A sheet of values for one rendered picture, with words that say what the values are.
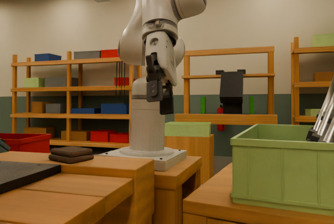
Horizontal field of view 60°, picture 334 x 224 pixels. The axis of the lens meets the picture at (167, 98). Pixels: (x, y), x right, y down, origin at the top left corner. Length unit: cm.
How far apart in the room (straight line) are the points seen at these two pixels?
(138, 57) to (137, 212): 50
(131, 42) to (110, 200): 55
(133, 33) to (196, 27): 530
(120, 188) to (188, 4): 42
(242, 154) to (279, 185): 11
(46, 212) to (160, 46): 37
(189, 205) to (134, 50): 51
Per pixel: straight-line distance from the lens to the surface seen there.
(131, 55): 98
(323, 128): 101
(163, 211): 88
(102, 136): 622
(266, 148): 78
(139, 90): 97
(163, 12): 68
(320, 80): 556
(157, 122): 97
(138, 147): 98
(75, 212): 51
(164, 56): 60
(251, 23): 615
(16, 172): 74
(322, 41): 560
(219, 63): 604
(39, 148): 132
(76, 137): 660
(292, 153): 78
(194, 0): 68
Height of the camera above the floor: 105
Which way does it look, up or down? 1 degrees up
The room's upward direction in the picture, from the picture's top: straight up
